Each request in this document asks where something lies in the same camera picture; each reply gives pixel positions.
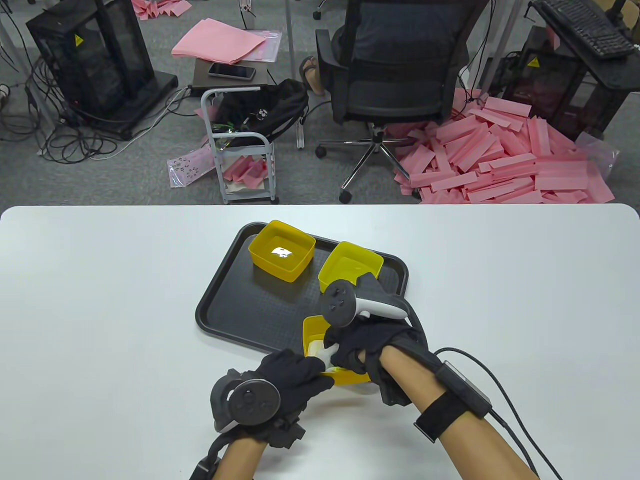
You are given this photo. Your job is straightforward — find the black mesh computer cabinet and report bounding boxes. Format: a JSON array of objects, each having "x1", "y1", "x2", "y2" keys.
[
  {"x1": 26, "y1": 0, "x2": 179, "y2": 141},
  {"x1": 502, "y1": 25, "x2": 626, "y2": 143}
]

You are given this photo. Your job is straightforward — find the black keyboard shelf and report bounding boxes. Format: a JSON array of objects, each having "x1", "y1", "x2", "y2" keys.
[{"x1": 529, "y1": 0, "x2": 640, "y2": 93}]

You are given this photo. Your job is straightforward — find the white rolling cart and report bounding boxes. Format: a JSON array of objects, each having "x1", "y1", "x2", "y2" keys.
[{"x1": 201, "y1": 86, "x2": 280, "y2": 205}]

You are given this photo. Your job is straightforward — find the scattered pink foam pieces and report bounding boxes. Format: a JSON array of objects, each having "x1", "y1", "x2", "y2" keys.
[{"x1": 131, "y1": 0, "x2": 193, "y2": 21}]

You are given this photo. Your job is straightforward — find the pink foam bundle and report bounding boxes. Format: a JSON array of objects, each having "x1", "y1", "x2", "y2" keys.
[{"x1": 222, "y1": 155, "x2": 268, "y2": 183}]

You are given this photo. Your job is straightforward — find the person's right forearm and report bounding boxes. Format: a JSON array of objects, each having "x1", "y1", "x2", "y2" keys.
[{"x1": 377, "y1": 345, "x2": 538, "y2": 480}]

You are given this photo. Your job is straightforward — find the amber yellow plastic food container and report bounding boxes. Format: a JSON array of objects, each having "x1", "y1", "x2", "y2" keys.
[
  {"x1": 302, "y1": 315, "x2": 373, "y2": 387},
  {"x1": 248, "y1": 219, "x2": 317, "y2": 284}
]

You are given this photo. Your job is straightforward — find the black keyboard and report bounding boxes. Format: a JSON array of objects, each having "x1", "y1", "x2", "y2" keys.
[{"x1": 537, "y1": 0, "x2": 636, "y2": 61}]

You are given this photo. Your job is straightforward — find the small brown side table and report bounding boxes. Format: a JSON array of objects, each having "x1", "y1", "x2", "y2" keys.
[{"x1": 192, "y1": 59, "x2": 263, "y2": 98}]

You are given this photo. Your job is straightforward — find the clear flat plastic bag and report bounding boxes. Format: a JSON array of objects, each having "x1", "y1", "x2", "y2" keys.
[{"x1": 239, "y1": 29, "x2": 284, "y2": 63}]

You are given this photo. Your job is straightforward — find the black backpack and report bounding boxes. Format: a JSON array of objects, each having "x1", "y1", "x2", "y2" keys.
[{"x1": 215, "y1": 78, "x2": 310, "y2": 148}]

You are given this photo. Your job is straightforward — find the black handheld controller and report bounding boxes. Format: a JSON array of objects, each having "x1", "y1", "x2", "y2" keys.
[
  {"x1": 210, "y1": 369, "x2": 282, "y2": 433},
  {"x1": 320, "y1": 272, "x2": 410, "y2": 329}
]

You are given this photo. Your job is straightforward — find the stack of pink sheets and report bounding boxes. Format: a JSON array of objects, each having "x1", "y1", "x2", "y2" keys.
[{"x1": 171, "y1": 18, "x2": 268, "y2": 66}]

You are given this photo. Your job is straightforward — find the black plastic tray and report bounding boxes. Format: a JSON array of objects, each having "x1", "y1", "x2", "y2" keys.
[{"x1": 195, "y1": 221, "x2": 410, "y2": 358}]

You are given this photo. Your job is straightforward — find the white yellow-edged dish cloth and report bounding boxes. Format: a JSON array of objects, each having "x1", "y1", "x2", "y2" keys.
[{"x1": 307, "y1": 339, "x2": 351, "y2": 373}]

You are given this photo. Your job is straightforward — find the person's left forearm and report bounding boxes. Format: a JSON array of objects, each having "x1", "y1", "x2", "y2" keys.
[{"x1": 220, "y1": 440, "x2": 268, "y2": 480}]

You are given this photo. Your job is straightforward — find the pink patterned plastic bag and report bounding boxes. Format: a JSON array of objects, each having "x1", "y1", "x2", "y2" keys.
[{"x1": 167, "y1": 146, "x2": 217, "y2": 189}]

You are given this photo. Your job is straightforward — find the thin black cable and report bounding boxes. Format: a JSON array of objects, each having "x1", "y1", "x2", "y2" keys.
[{"x1": 435, "y1": 347, "x2": 563, "y2": 480}]

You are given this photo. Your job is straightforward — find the crumpled clear plastic bag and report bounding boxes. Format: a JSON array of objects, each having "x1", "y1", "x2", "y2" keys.
[{"x1": 575, "y1": 131, "x2": 621, "y2": 182}]

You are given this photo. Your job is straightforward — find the lemon yellow plastic food container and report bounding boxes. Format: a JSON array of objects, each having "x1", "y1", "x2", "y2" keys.
[{"x1": 318, "y1": 241, "x2": 385, "y2": 296}]

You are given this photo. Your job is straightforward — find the black smartphone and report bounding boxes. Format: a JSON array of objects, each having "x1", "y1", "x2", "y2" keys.
[{"x1": 208, "y1": 62, "x2": 257, "y2": 81}]

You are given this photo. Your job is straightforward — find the person's right hand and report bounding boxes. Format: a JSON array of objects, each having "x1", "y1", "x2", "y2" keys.
[{"x1": 322, "y1": 318, "x2": 428, "y2": 407}]

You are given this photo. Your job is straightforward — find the black mesh office chair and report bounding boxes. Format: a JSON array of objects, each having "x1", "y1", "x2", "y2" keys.
[{"x1": 315, "y1": 0, "x2": 491, "y2": 205}]

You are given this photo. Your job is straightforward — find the person's left hand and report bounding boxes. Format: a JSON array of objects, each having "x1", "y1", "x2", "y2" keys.
[{"x1": 242, "y1": 347, "x2": 336, "y2": 449}]

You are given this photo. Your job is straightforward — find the tangle of black cables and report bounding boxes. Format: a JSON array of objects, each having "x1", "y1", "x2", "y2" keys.
[{"x1": 0, "y1": 10, "x2": 121, "y2": 163}]

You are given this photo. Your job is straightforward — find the pile of pink foam strips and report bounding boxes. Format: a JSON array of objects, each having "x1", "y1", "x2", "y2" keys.
[{"x1": 387, "y1": 89, "x2": 616, "y2": 205}]

